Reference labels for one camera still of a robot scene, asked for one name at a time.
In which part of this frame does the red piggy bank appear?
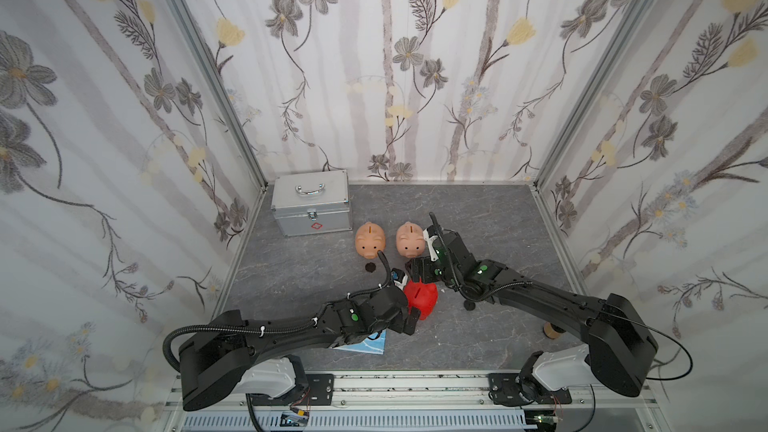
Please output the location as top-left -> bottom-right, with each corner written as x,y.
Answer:
403,281 -> 439,321

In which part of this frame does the pink piggy bank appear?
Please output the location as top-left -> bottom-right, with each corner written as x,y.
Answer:
395,222 -> 426,259

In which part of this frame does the tan piggy bank front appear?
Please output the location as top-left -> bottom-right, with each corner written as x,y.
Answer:
355,222 -> 386,260

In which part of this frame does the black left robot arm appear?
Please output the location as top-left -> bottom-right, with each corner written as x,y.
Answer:
163,285 -> 421,412

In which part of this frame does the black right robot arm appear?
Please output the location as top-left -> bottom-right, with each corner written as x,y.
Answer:
405,227 -> 658,404

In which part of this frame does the blue surgical face mask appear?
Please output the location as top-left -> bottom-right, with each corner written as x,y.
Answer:
336,332 -> 386,355

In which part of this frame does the small brown orange-capped bottle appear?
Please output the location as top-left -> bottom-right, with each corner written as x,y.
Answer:
542,322 -> 564,340

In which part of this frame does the silver metal first aid case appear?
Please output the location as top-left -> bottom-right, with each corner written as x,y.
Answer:
271,170 -> 352,237

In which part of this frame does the small green circuit board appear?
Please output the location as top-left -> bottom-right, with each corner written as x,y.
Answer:
279,410 -> 310,428

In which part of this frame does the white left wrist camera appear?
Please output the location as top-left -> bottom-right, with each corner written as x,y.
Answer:
391,268 -> 409,288

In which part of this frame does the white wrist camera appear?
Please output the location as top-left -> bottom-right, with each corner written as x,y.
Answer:
391,268 -> 409,288
423,226 -> 438,262

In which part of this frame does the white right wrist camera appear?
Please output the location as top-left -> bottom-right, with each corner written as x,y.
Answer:
423,226 -> 438,262

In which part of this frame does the black corrugated left cable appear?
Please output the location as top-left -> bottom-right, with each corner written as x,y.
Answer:
162,322 -> 319,432

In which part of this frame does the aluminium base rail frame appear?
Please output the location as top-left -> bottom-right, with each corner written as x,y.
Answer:
157,371 -> 671,431

